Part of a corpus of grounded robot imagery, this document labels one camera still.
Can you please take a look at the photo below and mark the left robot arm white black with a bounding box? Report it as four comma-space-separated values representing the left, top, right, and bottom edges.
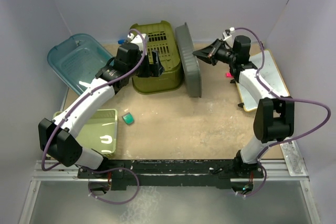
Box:
38, 42, 164, 178

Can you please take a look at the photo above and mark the grey plastic tray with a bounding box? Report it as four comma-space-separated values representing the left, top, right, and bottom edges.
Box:
175, 23, 202, 98

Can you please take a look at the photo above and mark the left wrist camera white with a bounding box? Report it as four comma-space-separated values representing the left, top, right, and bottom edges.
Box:
127, 33, 149, 51

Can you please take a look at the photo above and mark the clear plastic packet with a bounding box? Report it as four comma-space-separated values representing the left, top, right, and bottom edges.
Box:
280, 141, 308, 177

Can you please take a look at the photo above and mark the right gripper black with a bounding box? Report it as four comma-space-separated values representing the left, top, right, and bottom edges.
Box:
193, 38, 236, 66

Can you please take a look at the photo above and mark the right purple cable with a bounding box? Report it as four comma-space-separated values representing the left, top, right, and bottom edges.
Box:
233, 27, 332, 162

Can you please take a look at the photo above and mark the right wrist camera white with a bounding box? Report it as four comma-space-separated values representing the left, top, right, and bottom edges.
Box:
222, 27, 235, 41

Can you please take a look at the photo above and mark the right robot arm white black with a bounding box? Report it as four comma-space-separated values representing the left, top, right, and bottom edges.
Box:
193, 35, 295, 177

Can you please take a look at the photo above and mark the blue transparent basket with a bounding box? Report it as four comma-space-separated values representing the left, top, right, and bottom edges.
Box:
47, 34, 113, 95

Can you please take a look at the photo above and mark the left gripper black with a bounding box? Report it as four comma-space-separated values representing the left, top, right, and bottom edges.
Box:
128, 50, 164, 78

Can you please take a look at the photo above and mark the small blue object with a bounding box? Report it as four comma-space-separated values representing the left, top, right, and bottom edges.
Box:
118, 39, 127, 45

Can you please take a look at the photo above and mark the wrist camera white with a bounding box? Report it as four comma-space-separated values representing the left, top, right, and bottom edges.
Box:
222, 27, 235, 41
127, 33, 149, 51

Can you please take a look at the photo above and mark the purple cable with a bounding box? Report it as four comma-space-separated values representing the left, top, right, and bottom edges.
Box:
41, 28, 148, 171
233, 27, 332, 162

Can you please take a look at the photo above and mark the light green plastic tray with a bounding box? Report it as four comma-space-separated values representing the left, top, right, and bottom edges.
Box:
52, 108, 118, 156

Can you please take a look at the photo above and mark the whiteboard with yellow frame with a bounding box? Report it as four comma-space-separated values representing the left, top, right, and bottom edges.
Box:
236, 49, 290, 112

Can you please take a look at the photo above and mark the small teal green block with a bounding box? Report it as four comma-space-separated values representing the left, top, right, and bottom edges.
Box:
122, 112, 135, 125

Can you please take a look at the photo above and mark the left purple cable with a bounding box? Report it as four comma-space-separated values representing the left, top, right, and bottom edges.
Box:
41, 28, 148, 171

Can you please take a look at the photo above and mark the large olive green basket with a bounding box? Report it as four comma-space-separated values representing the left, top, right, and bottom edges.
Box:
131, 20, 183, 94

